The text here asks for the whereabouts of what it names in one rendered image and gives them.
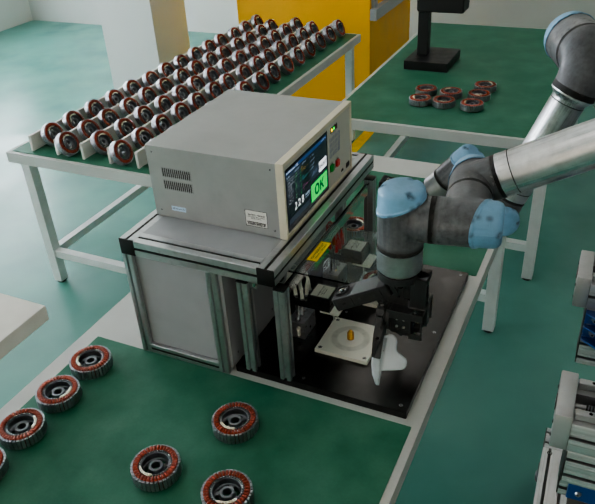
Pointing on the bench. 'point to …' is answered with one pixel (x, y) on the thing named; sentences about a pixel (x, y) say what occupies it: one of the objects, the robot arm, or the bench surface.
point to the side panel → (179, 312)
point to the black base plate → (390, 403)
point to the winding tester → (245, 159)
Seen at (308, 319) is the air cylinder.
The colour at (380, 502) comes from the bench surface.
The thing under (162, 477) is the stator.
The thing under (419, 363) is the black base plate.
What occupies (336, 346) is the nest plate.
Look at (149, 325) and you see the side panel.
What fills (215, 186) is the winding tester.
